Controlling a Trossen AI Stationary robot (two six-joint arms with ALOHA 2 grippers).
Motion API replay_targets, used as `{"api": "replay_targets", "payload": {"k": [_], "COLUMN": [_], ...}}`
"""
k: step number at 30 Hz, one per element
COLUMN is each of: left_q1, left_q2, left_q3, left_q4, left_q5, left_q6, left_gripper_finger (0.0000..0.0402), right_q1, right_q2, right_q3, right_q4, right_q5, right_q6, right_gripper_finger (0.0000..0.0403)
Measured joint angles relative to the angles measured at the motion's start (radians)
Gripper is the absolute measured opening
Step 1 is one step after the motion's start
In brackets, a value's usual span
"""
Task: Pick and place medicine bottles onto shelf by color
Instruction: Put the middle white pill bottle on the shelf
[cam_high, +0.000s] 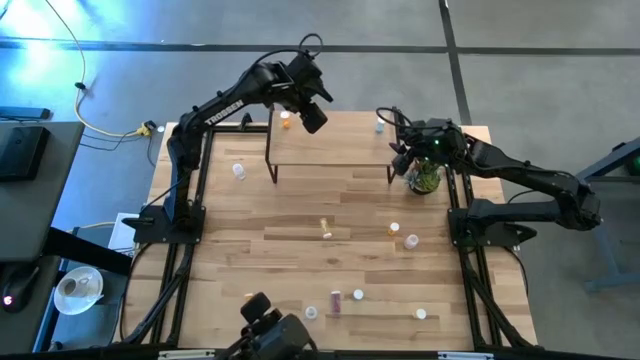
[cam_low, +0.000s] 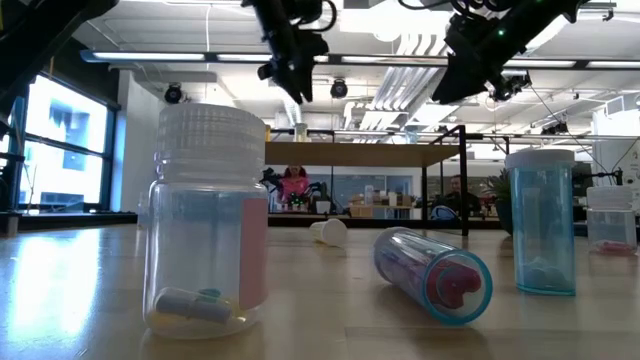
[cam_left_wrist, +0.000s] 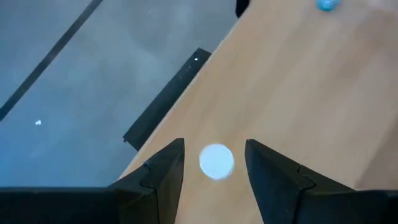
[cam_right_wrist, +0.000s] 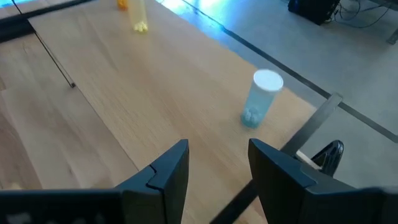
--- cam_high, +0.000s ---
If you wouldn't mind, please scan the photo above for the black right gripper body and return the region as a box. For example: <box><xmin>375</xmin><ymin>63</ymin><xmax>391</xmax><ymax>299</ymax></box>
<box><xmin>391</xmin><ymin>119</ymin><xmax>436</xmax><ymax>176</ymax></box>

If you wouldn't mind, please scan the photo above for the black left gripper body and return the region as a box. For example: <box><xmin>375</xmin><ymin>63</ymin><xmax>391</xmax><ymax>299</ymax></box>
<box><xmin>279</xmin><ymin>52</ymin><xmax>331</xmax><ymax>135</ymax></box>

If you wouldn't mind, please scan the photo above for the potted green succulent plant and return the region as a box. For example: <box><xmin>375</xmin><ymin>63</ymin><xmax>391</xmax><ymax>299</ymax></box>
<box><xmin>405</xmin><ymin>158</ymin><xmax>444</xmax><ymax>196</ymax></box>

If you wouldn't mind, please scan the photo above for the grey metal stand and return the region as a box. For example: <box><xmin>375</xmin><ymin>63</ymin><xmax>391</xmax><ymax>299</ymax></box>
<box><xmin>574</xmin><ymin>135</ymin><xmax>640</xmax><ymax>294</ymax></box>

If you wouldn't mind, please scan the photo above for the white paper sheet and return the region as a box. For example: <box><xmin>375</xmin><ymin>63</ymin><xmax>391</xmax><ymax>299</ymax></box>
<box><xmin>107</xmin><ymin>212</ymin><xmax>141</xmax><ymax>254</ymax></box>

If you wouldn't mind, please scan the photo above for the black desk beam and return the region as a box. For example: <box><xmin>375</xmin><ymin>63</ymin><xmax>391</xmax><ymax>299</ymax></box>
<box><xmin>43</xmin><ymin>226</ymin><xmax>134</xmax><ymax>276</ymax></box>

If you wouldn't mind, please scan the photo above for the dark flat bar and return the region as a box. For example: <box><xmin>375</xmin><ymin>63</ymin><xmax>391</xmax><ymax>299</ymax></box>
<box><xmin>0</xmin><ymin>105</ymin><xmax>52</xmax><ymax>121</ymax></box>

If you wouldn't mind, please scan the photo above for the grey desk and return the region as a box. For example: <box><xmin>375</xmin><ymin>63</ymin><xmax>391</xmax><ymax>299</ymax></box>
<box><xmin>0</xmin><ymin>121</ymin><xmax>86</xmax><ymax>264</ymax></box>

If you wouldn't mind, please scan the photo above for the black box device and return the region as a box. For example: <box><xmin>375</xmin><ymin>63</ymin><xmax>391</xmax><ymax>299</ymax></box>
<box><xmin>0</xmin><ymin>125</ymin><xmax>51</xmax><ymax>182</ymax></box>

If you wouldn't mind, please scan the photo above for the black computer mouse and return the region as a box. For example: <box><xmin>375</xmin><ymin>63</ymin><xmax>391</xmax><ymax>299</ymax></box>
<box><xmin>0</xmin><ymin>264</ymin><xmax>41</xmax><ymax>315</ymax></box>

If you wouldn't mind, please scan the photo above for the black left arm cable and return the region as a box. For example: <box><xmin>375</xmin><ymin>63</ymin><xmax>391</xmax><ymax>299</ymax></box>
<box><xmin>249</xmin><ymin>32</ymin><xmax>325</xmax><ymax>69</ymax></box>

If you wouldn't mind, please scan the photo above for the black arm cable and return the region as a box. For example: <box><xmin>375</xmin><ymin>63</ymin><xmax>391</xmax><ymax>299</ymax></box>
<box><xmin>249</xmin><ymin>32</ymin><xmax>325</xmax><ymax>69</ymax></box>
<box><xmin>375</xmin><ymin>106</ymin><xmax>416</xmax><ymax>132</ymax></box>

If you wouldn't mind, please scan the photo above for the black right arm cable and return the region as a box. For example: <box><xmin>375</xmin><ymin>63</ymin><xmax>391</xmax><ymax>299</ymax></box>
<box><xmin>375</xmin><ymin>106</ymin><xmax>416</xmax><ymax>132</ymax></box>

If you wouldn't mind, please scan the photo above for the wooden shelf with black frame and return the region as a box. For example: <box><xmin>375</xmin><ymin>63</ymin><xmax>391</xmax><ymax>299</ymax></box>
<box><xmin>264</xmin><ymin>103</ymin><xmax>408</xmax><ymax>185</ymax></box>

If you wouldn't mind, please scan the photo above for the black metal table frame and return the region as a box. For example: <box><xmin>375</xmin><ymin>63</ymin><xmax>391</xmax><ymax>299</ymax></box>
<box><xmin>113</xmin><ymin>121</ymin><xmax>540</xmax><ymax>351</ymax></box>

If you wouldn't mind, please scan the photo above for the thin black floor cable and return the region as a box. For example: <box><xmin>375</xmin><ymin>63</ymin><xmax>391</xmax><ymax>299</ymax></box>
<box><xmin>79</xmin><ymin>130</ymin><xmax>156</xmax><ymax>169</ymax></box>

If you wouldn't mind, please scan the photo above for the silver bracket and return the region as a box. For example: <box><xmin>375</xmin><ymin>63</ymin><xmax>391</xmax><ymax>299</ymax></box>
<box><xmin>158</xmin><ymin>349</ymin><xmax>216</xmax><ymax>360</ymax></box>
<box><xmin>437</xmin><ymin>351</ymin><xmax>495</xmax><ymax>360</ymax></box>

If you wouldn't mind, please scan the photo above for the yellow floor cable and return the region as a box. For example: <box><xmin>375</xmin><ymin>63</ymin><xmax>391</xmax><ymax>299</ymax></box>
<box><xmin>44</xmin><ymin>0</ymin><xmax>144</xmax><ymax>139</ymax></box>

